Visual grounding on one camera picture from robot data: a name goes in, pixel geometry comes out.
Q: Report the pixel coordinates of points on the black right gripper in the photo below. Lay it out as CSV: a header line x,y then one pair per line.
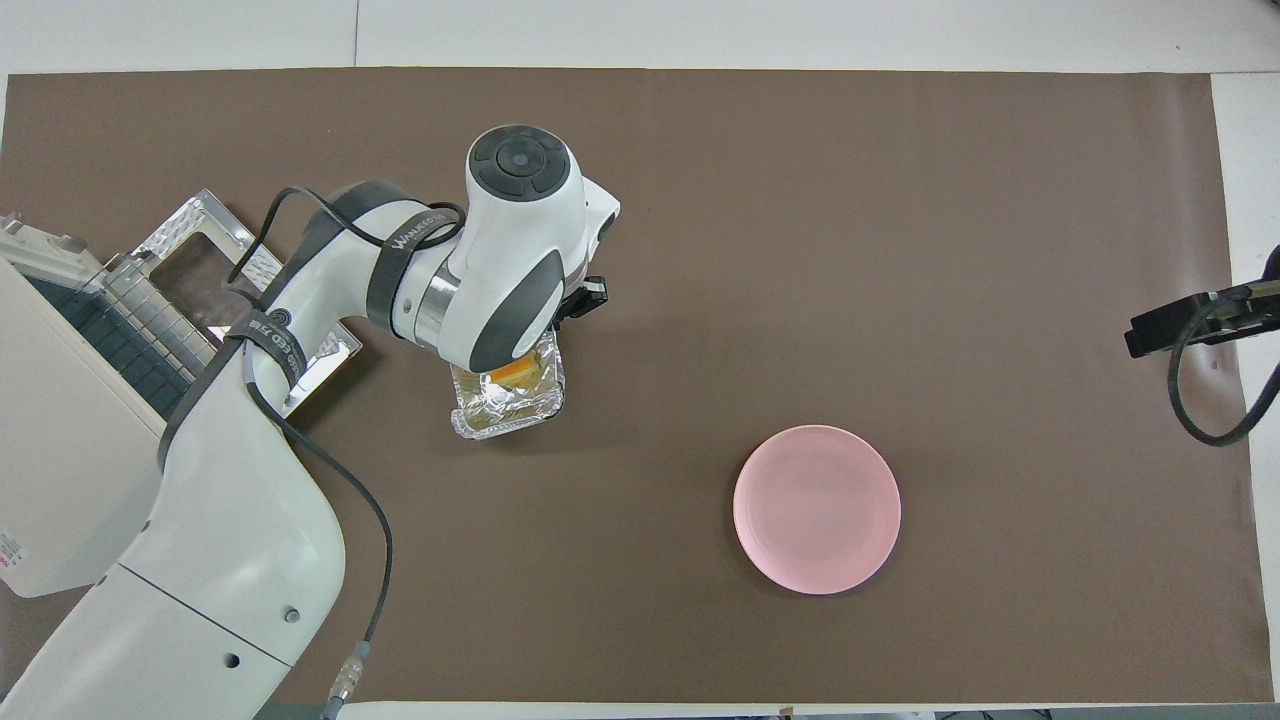
x,y
1245,310

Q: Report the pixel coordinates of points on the yellow twisted bread roll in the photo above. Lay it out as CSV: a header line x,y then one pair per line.
x,y
515,373

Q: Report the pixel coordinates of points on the brown table mat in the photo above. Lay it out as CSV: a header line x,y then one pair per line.
x,y
800,250

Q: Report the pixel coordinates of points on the cream toaster oven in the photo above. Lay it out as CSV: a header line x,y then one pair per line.
x,y
60,450

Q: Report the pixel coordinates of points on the aluminium foil tray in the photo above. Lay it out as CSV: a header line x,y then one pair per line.
x,y
505,412

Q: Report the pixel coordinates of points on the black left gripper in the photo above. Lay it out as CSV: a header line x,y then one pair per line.
x,y
585,298

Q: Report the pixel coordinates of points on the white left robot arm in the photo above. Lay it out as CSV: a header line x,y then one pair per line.
x,y
230,520

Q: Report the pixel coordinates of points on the glass oven door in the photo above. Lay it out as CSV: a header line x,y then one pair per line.
x,y
200,270

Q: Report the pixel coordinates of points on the pink round plate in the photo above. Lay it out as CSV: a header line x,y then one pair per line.
x,y
817,510

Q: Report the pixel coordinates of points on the metal oven rack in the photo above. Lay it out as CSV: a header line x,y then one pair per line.
x,y
130,335

